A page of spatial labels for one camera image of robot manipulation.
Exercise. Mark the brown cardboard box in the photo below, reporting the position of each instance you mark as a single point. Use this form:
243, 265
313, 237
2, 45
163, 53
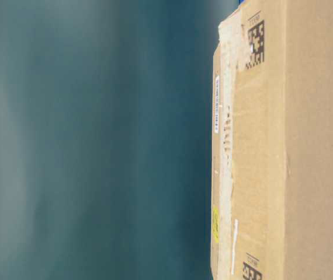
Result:
272, 142

